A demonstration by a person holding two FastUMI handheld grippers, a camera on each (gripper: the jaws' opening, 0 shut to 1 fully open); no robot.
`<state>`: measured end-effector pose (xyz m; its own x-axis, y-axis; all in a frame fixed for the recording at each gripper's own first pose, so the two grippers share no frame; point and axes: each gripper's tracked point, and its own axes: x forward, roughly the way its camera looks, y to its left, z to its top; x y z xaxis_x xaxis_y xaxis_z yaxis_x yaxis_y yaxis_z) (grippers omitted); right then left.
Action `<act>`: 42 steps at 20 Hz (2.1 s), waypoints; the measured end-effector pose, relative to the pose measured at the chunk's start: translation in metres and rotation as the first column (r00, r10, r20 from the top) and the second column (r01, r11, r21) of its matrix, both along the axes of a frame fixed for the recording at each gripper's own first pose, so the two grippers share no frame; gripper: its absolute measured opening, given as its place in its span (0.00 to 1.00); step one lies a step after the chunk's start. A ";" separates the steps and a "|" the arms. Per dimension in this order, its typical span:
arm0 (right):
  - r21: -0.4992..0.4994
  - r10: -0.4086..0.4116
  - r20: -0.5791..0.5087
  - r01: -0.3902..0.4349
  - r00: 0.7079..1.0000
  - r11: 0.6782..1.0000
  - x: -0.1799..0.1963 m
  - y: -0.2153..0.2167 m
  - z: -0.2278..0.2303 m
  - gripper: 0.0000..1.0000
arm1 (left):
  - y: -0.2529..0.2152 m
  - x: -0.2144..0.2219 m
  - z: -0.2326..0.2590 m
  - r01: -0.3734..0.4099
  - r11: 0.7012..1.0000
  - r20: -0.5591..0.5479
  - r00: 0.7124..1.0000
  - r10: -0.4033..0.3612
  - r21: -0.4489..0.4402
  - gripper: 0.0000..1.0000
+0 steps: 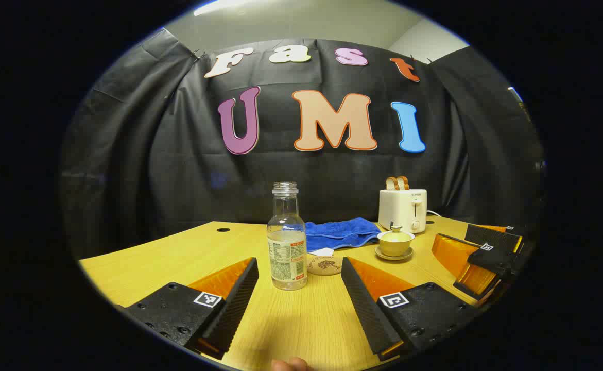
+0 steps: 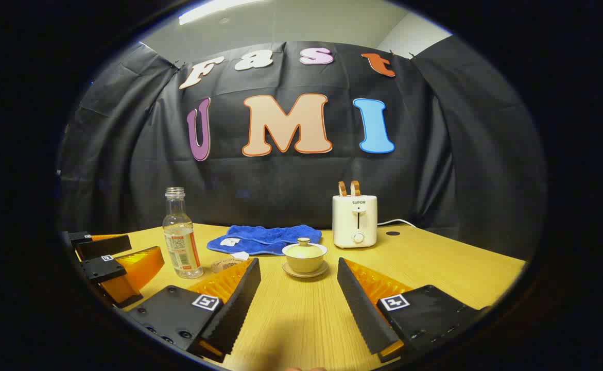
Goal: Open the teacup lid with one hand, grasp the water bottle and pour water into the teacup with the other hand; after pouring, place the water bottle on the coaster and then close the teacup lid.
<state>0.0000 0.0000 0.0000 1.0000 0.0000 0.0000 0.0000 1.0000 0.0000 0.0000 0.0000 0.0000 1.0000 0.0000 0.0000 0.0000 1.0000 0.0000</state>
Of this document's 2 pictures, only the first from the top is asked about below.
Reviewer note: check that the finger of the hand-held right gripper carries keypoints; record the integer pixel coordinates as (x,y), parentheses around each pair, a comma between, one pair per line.
(492,238)
(461,257)

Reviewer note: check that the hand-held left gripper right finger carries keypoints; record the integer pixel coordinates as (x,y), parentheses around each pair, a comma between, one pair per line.
(363,304)

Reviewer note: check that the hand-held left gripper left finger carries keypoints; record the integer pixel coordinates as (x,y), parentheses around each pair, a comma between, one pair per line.
(237,304)

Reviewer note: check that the round wooden coaster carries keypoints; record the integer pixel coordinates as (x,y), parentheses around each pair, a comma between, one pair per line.
(324,266)

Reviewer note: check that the white ceramic teacup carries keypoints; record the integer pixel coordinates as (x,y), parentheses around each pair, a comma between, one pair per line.
(395,247)

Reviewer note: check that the clear plastic water bottle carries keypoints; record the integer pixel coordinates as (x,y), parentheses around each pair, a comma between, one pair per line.
(287,257)

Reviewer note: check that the white ceramic teacup lid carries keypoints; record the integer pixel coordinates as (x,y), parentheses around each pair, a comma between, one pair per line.
(396,233)

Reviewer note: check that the blue towel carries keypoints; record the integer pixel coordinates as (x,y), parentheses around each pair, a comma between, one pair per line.
(340,234)

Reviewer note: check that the cream white toaster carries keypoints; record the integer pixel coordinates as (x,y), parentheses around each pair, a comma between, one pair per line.
(401,211)

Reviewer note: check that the toasted bread slice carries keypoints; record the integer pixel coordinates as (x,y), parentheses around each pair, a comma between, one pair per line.
(403,182)
(391,183)

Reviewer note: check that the black backdrop cloth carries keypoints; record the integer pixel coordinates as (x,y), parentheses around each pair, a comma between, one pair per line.
(177,170)

